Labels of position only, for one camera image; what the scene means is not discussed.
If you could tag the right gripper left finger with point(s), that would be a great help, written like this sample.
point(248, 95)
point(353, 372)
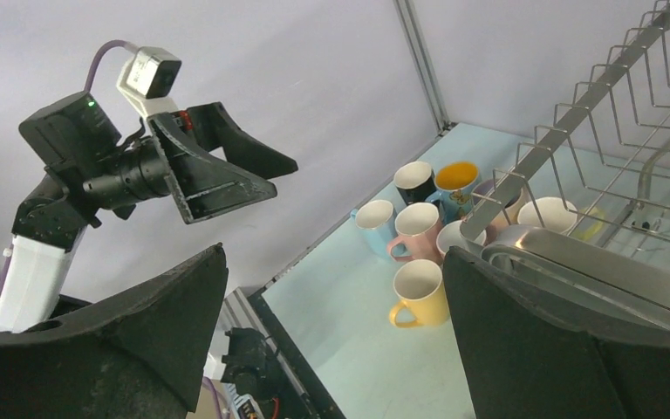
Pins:
point(137, 354)

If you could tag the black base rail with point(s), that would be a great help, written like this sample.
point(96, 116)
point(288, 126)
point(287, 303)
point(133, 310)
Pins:
point(256, 368)

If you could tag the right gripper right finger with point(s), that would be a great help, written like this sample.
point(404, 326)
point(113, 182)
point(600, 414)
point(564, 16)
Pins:
point(528, 353)

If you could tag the aluminium frame post left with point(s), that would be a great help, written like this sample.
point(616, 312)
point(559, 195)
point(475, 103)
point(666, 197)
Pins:
point(424, 65)

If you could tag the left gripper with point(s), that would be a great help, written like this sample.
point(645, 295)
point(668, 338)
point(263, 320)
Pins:
point(202, 185)

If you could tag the pink mug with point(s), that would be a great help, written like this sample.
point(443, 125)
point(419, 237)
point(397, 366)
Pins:
point(417, 226)

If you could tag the orange yellow cup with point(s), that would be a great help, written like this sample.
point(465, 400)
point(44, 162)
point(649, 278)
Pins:
point(421, 292)

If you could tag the light blue mug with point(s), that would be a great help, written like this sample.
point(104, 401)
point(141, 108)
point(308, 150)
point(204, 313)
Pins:
point(375, 221)

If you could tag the metal dish rack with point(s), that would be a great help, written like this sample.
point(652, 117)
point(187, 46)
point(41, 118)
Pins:
point(607, 146)

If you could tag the blue patterned mug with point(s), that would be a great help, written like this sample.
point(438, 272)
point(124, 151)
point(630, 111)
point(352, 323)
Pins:
point(454, 185)

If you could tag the salmon pink cup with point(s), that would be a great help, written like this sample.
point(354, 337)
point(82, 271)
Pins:
point(451, 236)

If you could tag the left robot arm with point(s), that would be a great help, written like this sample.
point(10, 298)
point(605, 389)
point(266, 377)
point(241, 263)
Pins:
point(88, 167)

